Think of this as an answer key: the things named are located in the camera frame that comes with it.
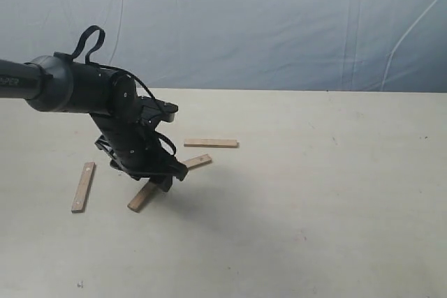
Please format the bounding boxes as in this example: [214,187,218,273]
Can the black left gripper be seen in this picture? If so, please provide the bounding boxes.
[90,113,189,193]

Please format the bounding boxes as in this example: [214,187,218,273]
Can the diagonal wooden stick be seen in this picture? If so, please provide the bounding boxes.
[127,181,158,213]

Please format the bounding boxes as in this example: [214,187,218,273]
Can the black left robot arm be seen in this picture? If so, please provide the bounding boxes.
[1,54,189,192]

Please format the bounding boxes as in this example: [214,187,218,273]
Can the blue-grey backdrop cloth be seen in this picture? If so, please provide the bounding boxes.
[1,0,446,92]

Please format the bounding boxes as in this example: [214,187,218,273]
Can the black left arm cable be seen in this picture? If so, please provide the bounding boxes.
[71,24,179,159]

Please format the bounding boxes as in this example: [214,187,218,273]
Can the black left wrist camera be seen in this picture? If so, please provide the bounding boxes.
[138,96,179,125]

